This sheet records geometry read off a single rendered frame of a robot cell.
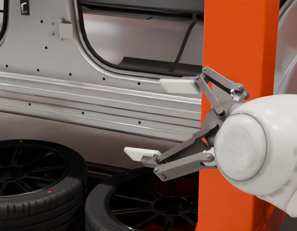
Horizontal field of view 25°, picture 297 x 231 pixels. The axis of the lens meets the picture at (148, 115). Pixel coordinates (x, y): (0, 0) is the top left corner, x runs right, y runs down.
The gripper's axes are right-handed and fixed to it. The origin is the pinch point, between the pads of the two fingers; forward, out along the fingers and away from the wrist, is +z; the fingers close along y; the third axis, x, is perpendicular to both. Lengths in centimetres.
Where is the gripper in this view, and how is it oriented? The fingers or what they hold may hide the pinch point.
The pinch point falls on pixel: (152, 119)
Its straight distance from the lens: 108.6
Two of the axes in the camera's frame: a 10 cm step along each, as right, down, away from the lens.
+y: -4.2, 8.1, -4.1
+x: 5.1, 5.8, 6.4
